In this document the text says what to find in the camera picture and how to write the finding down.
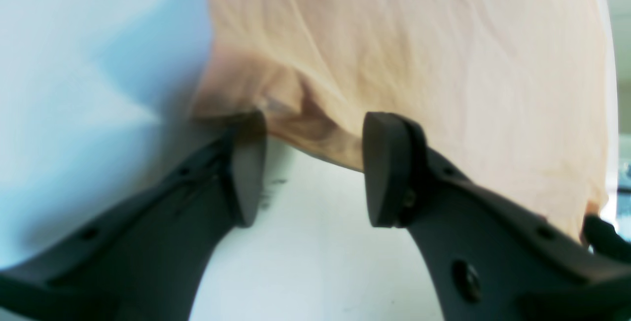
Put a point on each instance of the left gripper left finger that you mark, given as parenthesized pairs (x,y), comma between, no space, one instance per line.
(143,260)

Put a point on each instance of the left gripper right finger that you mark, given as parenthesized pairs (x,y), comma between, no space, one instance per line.
(489,259)

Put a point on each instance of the peach pink T-shirt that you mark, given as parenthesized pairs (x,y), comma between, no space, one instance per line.
(511,91)

